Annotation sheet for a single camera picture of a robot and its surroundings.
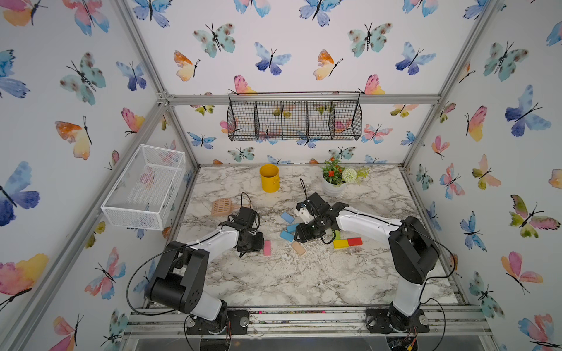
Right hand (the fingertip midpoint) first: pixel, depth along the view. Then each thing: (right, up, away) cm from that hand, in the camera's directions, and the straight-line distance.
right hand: (300, 235), depth 87 cm
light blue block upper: (-5, +5, +12) cm, 14 cm away
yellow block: (+17, -4, +4) cm, 18 cm away
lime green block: (+12, +3, -13) cm, 18 cm away
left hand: (-15, -4, +4) cm, 16 cm away
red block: (+22, -3, +1) cm, 22 cm away
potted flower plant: (+15, +24, +9) cm, 30 cm away
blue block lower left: (-5, -1, +6) cm, 8 cm away
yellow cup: (-13, +23, +14) cm, 30 cm away
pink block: (-13, -6, +4) cm, 15 cm away
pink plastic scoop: (-35, +10, +14) cm, 39 cm away
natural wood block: (0, -6, +4) cm, 7 cm away
